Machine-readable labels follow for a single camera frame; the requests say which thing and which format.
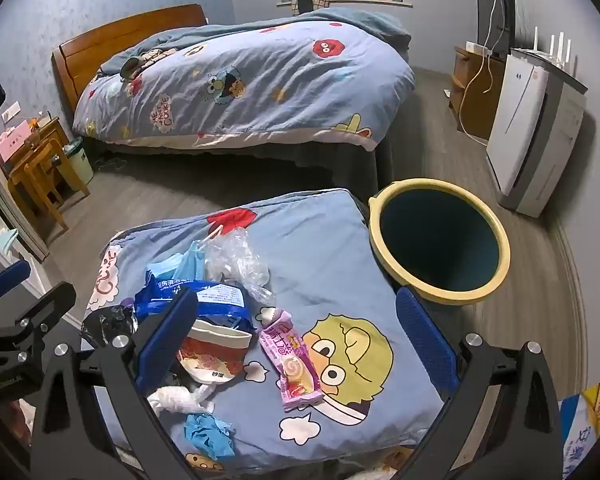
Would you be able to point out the pink box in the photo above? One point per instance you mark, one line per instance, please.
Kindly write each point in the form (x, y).
(12, 142)

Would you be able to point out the blue face mask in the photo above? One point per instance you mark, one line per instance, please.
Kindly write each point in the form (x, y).
(162, 267)
(192, 260)

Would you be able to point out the printed cardboard box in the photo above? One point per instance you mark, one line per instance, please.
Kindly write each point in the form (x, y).
(590, 420)

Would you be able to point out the printed blue cushion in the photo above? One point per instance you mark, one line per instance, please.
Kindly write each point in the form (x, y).
(320, 260)

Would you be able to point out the plaid cloth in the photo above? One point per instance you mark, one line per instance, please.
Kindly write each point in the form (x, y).
(320, 1)

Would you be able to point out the pink snack wrapper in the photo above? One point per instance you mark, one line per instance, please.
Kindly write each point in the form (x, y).
(290, 360)

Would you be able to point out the clear plastic wrap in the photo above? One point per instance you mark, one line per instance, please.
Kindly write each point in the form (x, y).
(240, 260)

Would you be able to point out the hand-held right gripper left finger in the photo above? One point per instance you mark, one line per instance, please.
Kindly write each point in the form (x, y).
(167, 341)

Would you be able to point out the blue-grey blanket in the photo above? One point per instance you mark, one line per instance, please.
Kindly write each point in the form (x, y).
(330, 20)

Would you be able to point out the black flat monitor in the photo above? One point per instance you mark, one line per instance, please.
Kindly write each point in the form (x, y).
(495, 15)

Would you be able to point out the small white waste bin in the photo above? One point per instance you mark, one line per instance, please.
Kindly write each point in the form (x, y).
(77, 160)

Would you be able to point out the blue cloth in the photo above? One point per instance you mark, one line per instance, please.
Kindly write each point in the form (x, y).
(207, 432)

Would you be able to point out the printed blue duvet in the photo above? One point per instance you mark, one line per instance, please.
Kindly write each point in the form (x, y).
(280, 75)

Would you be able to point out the pale teal cloth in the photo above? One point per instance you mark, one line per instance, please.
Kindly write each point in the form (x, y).
(5, 240)

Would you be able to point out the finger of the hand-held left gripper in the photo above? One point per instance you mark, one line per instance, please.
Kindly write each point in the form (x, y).
(45, 305)
(7, 275)

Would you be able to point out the black plastic bag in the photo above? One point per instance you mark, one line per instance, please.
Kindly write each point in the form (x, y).
(105, 322)

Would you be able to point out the paper noodle bowl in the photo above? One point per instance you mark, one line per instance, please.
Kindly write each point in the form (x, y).
(215, 355)

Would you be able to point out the wooden cabinet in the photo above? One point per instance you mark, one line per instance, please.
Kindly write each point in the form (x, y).
(475, 105)

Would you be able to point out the white router with antennas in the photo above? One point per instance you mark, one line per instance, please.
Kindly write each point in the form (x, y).
(550, 55)

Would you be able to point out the wooden bed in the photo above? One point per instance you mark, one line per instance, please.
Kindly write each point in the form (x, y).
(130, 25)

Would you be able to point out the white air purifier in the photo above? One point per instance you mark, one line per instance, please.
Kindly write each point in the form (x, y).
(520, 125)

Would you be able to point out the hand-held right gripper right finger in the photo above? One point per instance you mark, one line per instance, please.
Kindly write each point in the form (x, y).
(425, 345)

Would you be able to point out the white tissue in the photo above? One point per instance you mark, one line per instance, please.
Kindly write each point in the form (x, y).
(175, 397)

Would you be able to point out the teal bin with yellow rim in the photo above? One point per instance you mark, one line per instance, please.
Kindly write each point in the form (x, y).
(440, 240)

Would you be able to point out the wooden stool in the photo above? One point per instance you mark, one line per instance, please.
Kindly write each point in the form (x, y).
(40, 170)

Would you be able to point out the blue and white plastic bag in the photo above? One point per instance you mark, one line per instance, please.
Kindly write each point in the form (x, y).
(220, 300)

